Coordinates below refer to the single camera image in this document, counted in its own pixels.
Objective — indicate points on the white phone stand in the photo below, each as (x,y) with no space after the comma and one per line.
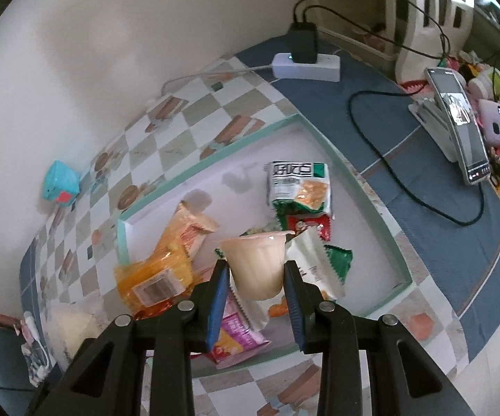
(429,121)

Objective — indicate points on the orange bread packet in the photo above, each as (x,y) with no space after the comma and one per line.
(154,277)

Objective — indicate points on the white snack packet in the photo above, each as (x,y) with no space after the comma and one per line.
(315,264)

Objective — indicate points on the white round jar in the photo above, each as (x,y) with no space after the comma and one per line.
(481,84)

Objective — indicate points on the white jelly cup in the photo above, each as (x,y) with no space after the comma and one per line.
(256,268)
(74,329)

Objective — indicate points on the peach orange snack packet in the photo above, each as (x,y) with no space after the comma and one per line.
(189,234)

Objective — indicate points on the cream wooden shelf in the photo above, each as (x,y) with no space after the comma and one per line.
(349,39)

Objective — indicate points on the white patterned plastic bag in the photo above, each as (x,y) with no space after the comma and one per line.
(31,362)

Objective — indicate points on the dark green snack packet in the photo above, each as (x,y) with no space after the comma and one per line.
(340,260)

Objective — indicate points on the white power strip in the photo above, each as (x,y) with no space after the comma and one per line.
(319,69)

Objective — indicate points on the teal-rimmed white cardboard tray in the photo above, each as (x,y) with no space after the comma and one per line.
(371,268)

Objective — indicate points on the white cutout plastic chair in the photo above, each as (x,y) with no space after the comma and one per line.
(431,13)

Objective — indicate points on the smartphone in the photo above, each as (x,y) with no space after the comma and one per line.
(460,125)

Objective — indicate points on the teal cube toy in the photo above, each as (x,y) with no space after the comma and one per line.
(61,182)

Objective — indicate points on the black charger plug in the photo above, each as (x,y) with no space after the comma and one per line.
(304,43)

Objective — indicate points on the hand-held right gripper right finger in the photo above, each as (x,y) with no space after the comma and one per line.
(295,312)

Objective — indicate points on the small red candy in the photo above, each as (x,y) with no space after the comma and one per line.
(312,227)

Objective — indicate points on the white green cracker packet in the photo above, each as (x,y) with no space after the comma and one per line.
(297,186)

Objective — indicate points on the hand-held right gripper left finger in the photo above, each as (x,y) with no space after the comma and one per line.
(217,307)

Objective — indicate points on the small pink device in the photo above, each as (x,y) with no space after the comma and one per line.
(492,123)

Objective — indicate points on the pink snack packet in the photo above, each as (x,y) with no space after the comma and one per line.
(237,333)

